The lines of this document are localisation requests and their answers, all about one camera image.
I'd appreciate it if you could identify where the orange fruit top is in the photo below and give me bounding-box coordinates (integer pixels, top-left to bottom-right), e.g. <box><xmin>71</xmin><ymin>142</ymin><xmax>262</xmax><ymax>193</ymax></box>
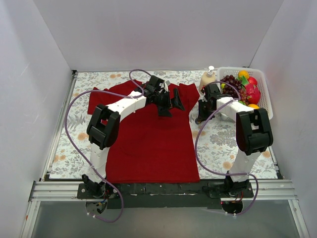
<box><xmin>238</xmin><ymin>70</ymin><xmax>250</xmax><ymax>79</ymax></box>

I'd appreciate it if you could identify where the round brooch badge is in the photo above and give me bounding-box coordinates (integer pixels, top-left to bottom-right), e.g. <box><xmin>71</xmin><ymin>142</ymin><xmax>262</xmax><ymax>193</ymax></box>
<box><xmin>195</xmin><ymin>119</ymin><xmax>202</xmax><ymax>125</ymax></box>

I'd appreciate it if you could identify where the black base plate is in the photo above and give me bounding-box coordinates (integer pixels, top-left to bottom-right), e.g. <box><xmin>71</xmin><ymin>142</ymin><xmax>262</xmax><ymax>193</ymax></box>
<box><xmin>77</xmin><ymin>179</ymin><xmax>256</xmax><ymax>210</ymax></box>

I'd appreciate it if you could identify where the aluminium frame rail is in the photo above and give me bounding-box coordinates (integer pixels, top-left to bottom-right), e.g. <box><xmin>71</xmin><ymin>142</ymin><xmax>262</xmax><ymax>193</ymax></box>
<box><xmin>29</xmin><ymin>179</ymin><xmax>298</xmax><ymax>201</ymax></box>

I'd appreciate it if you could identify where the red t-shirt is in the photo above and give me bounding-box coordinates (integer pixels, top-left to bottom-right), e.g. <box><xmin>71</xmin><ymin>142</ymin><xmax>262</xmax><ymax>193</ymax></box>
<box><xmin>99</xmin><ymin>83</ymin><xmax>200</xmax><ymax>183</ymax></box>

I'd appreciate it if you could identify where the white plastic basket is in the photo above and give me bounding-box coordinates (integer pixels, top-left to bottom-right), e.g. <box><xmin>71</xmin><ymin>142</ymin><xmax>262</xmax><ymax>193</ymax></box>
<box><xmin>215</xmin><ymin>66</ymin><xmax>273</xmax><ymax>120</ymax></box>

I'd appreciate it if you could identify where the yellow orange fruit bottom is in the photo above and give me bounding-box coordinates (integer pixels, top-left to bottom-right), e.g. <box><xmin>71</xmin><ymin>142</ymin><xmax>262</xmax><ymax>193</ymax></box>
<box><xmin>248</xmin><ymin>104</ymin><xmax>259</xmax><ymax>109</ymax></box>

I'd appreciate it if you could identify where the pink dragon fruit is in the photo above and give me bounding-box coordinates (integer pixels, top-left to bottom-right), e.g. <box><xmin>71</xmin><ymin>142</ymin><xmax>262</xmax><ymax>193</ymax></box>
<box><xmin>245</xmin><ymin>84</ymin><xmax>261</xmax><ymax>104</ymax></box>

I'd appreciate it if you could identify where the beige pump soap bottle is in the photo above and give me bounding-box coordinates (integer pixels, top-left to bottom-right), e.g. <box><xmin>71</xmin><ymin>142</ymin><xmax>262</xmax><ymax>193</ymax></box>
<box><xmin>199</xmin><ymin>65</ymin><xmax>215</xmax><ymax>94</ymax></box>

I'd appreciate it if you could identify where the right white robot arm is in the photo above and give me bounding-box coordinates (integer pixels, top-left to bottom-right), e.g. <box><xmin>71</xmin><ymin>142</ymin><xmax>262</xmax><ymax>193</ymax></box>
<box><xmin>195</xmin><ymin>82</ymin><xmax>273</xmax><ymax>197</ymax></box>

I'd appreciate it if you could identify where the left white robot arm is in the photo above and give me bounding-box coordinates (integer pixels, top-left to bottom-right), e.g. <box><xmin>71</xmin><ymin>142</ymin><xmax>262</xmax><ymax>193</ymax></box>
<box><xmin>82</xmin><ymin>76</ymin><xmax>185</xmax><ymax>198</ymax></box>

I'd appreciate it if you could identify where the red apple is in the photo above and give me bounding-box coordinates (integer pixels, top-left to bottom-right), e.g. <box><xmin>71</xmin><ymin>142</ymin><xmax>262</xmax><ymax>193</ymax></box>
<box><xmin>248</xmin><ymin>76</ymin><xmax>258</xmax><ymax>86</ymax></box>

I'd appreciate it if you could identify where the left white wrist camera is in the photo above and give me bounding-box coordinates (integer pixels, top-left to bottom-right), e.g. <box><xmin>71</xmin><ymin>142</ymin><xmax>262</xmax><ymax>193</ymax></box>
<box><xmin>159</xmin><ymin>81</ymin><xmax>170</xmax><ymax>92</ymax></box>

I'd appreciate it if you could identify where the purple grape bunch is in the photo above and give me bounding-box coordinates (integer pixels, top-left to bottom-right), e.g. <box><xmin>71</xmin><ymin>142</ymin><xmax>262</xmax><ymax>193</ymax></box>
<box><xmin>220</xmin><ymin>75</ymin><xmax>249</xmax><ymax>105</ymax></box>

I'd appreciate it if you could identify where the floral table mat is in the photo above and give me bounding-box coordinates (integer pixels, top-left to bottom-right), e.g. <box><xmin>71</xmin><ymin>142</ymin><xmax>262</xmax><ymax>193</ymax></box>
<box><xmin>48</xmin><ymin>70</ymin><xmax>277</xmax><ymax>179</ymax></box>

